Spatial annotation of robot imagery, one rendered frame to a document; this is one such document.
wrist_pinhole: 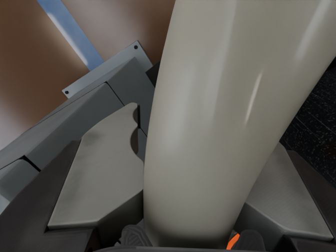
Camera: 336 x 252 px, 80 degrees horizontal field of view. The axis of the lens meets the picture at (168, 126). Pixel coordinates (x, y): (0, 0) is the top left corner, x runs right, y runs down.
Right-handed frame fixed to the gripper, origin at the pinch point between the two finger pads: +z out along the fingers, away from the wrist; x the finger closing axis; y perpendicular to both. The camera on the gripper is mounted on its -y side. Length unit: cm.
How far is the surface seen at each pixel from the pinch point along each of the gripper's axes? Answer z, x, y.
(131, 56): 89, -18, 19
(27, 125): 91, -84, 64
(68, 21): 92, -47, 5
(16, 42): 93, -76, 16
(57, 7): 93, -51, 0
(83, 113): 28.6, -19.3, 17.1
